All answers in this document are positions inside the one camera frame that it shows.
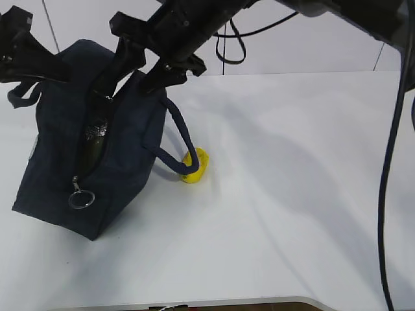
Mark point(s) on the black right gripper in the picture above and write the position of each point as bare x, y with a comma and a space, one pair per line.
170, 35

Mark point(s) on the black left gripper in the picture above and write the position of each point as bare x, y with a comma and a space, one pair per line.
22, 56

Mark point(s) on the dark blue lunch bag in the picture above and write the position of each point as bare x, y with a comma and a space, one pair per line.
139, 130

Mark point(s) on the yellow lemon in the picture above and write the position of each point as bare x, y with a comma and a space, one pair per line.
203, 161

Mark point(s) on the glass container green lid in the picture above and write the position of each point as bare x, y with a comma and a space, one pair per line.
91, 148

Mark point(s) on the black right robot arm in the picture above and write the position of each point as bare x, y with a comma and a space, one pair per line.
260, 37

